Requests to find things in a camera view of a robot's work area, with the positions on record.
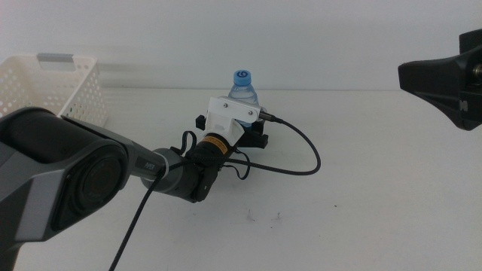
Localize thin black gripper wire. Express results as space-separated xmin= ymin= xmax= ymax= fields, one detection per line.
xmin=179 ymin=129 xmax=252 ymax=181

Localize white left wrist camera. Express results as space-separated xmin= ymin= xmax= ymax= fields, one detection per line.
xmin=202 ymin=96 xmax=263 ymax=146

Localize white perforated plastic basket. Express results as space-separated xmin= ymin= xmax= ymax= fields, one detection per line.
xmin=0 ymin=53 xmax=108 ymax=127

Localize clear water bottle blue cap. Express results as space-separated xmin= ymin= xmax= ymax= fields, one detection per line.
xmin=227 ymin=69 xmax=261 ymax=129

